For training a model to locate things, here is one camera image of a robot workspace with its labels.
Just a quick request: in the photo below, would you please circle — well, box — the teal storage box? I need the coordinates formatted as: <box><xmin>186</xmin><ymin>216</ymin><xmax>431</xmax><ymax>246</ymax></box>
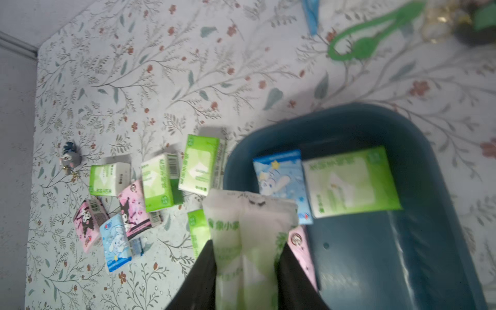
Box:
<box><xmin>223</xmin><ymin>103</ymin><xmax>488</xmax><ymax>309</ymax></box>

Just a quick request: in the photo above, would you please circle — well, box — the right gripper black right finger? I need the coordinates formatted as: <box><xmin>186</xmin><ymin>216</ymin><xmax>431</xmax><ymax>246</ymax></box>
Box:
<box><xmin>277</xmin><ymin>244</ymin><xmax>329</xmax><ymax>310</ymax></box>

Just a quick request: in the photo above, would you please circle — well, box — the blue white toy crib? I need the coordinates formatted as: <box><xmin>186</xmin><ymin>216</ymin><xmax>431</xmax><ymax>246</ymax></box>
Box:
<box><xmin>301</xmin><ymin>0</ymin><xmax>320</xmax><ymax>36</ymax></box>

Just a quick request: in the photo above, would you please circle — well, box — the green strap keychain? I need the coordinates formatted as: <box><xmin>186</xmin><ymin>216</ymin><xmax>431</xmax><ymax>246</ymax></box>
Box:
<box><xmin>328</xmin><ymin>1</ymin><xmax>426</xmax><ymax>62</ymax></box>

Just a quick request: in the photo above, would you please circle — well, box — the green tissue pack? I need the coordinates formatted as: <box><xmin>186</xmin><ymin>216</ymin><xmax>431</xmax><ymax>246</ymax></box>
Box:
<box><xmin>187</xmin><ymin>209</ymin><xmax>211</xmax><ymax>259</ymax></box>
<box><xmin>303</xmin><ymin>146</ymin><xmax>402</xmax><ymax>218</ymax></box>
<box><xmin>89</xmin><ymin>162</ymin><xmax>131</xmax><ymax>196</ymax></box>
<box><xmin>178</xmin><ymin>134</ymin><xmax>226</xmax><ymax>196</ymax></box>
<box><xmin>202</xmin><ymin>189</ymin><xmax>298</xmax><ymax>309</ymax></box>
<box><xmin>141</xmin><ymin>153</ymin><xmax>183</xmax><ymax>213</ymax></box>

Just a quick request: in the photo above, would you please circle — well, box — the rabbit figure keychain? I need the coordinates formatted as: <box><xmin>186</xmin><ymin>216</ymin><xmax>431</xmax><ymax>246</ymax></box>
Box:
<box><xmin>59</xmin><ymin>142</ymin><xmax>81</xmax><ymax>175</ymax></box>

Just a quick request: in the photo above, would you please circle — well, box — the pink kuromi tissue pack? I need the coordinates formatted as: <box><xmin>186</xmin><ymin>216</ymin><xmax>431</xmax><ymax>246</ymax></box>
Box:
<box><xmin>73</xmin><ymin>198</ymin><xmax>109</xmax><ymax>253</ymax></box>
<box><xmin>118</xmin><ymin>180</ymin><xmax>162</xmax><ymax>240</ymax></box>
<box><xmin>288</xmin><ymin>226</ymin><xmax>318</xmax><ymax>291</ymax></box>

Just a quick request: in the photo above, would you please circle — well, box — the blue Cinnamoroll tissue pack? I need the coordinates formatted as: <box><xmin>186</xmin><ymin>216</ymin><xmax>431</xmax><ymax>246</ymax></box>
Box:
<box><xmin>99</xmin><ymin>214</ymin><xmax>144</xmax><ymax>273</ymax></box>

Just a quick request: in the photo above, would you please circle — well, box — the sloth figure keychain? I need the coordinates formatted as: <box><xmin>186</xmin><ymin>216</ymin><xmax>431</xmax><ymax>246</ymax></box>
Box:
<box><xmin>421</xmin><ymin>1</ymin><xmax>495</xmax><ymax>47</ymax></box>

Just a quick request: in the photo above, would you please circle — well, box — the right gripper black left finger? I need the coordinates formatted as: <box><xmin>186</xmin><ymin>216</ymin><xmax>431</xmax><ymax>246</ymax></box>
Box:
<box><xmin>165</xmin><ymin>240</ymin><xmax>216</xmax><ymax>309</ymax></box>

